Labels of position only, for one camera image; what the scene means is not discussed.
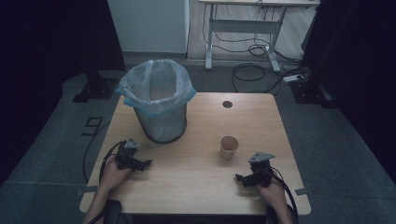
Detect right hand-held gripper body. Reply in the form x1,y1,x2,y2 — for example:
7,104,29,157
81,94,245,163
247,151,276,189

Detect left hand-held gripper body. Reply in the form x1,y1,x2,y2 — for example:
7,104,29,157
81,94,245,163
114,137,141,171

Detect brown paper cup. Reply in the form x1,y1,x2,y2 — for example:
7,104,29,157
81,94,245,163
219,135,240,161

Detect metal mesh trash can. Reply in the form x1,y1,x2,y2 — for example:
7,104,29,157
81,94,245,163
134,104,188,145

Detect clear blue plastic bin liner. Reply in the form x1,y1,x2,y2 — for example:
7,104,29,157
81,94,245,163
115,59,197,119

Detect person's left hand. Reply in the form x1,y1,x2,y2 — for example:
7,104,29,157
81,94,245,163
100,154,134,193

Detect person's right hand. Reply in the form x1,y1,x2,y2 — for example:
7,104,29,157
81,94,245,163
256,177,287,210

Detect black stand base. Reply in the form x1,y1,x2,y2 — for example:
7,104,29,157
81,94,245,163
289,77,340,110
71,68,120,104

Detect white power strip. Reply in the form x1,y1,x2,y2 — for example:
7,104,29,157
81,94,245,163
282,74,304,84

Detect white cabinet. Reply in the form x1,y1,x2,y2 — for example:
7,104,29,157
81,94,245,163
106,0,191,55

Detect dark curtain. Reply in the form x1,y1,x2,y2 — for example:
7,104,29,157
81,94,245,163
300,0,396,175
0,0,126,188

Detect thin black floor cable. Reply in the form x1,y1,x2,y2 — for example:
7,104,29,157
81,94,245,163
82,120,110,185

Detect coiled black floor cable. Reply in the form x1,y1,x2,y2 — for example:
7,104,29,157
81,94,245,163
231,63,266,83

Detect tangled black cables under desk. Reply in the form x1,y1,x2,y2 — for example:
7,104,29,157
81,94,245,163
203,3,283,58

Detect white desk frame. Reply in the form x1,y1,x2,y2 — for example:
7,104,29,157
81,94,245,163
198,0,321,74

